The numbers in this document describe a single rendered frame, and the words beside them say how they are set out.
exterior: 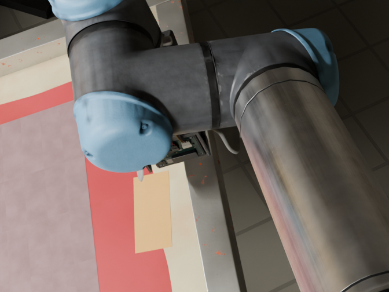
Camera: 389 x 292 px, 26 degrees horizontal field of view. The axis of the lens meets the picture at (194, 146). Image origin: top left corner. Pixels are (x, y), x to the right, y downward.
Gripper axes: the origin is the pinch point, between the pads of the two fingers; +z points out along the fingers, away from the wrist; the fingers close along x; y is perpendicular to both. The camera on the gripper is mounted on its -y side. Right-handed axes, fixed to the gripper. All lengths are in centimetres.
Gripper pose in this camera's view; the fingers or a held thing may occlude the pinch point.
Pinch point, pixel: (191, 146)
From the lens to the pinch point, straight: 102.2
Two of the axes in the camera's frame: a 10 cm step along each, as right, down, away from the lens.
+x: 9.5, -2.8, -1.5
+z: 2.8, 4.8, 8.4
